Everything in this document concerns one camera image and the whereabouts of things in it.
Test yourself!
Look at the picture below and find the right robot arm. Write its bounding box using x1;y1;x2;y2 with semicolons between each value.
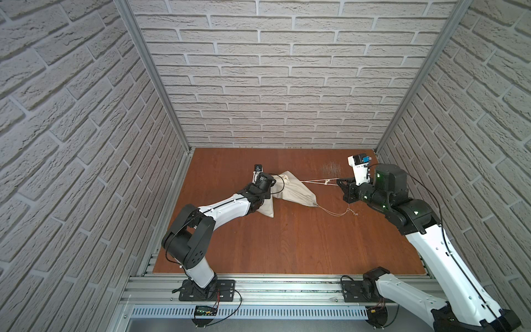
337;163;521;331

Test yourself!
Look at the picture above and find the left controller board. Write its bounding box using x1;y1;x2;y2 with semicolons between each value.
193;305;218;320

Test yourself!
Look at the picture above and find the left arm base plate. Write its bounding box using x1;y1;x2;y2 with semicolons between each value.
178;279;236;302

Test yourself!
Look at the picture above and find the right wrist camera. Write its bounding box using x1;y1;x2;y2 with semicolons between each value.
348;153;371;186

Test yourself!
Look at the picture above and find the right controller board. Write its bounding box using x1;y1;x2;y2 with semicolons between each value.
366;307;389;329

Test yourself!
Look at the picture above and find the cream cloth bag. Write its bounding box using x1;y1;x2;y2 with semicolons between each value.
257;196;275;218
275;171;360;219

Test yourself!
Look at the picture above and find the controller board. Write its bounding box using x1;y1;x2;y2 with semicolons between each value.
193;305;218;320
366;307;389;329

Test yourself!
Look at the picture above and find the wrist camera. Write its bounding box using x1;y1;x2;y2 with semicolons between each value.
348;153;371;186
253;164;263;182

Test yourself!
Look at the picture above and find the aluminium front rail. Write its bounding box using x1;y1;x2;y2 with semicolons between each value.
119;274;344;305

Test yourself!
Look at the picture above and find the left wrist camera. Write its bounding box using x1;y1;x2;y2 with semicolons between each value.
253;164;263;182

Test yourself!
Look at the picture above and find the left corner aluminium post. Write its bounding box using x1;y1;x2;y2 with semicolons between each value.
115;0;192;154

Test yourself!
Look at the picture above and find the perforated vent strip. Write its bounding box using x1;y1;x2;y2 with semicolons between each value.
129;304;368;320

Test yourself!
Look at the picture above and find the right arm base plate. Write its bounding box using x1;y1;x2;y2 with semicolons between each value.
340;279;384;303

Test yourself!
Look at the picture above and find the corner aluminium post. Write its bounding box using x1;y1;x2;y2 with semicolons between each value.
115;0;192;154
374;0;472;155

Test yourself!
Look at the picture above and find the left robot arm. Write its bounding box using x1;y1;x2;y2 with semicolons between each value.
161;172;277;298

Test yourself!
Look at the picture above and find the right corner aluminium post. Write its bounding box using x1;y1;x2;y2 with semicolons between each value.
374;0;472;155

